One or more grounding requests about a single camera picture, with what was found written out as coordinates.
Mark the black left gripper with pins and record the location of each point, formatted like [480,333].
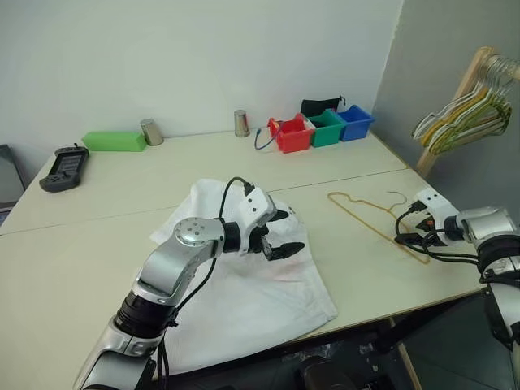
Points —
[260,241]

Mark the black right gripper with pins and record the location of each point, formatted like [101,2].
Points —
[430,236]

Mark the white shorts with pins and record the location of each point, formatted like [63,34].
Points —
[252,308]

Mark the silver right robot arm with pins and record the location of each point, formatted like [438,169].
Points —
[487,225]

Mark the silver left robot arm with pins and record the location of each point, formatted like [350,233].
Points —
[166,264]

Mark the red plastic bin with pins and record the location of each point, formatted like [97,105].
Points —
[294,140]

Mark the green plastic bin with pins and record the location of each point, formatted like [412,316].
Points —
[327,136]

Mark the slim metal cup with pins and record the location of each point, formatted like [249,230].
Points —
[241,124]

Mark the wooden table leg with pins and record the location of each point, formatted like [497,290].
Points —
[406,357]

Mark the blue plastic bin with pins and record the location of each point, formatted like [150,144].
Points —
[356,129]

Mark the dark rounded shape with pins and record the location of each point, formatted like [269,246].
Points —
[325,375]

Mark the wide metal cup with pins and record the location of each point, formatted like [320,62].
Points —
[152,132]

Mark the wooden clothes rack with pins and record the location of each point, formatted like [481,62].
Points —
[471,73]

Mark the green rectangular box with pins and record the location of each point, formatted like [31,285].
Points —
[113,140]

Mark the black handheld controller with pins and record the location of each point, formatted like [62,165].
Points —
[67,166]

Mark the dark grey flat panel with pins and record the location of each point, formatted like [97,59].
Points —
[9,178]

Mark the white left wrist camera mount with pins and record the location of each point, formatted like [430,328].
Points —
[256,203]

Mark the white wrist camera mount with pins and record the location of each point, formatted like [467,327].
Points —
[436,203]
[256,203]

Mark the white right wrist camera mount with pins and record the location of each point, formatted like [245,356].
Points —
[436,203]

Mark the black under-table frame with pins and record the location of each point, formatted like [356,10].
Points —
[378,337]

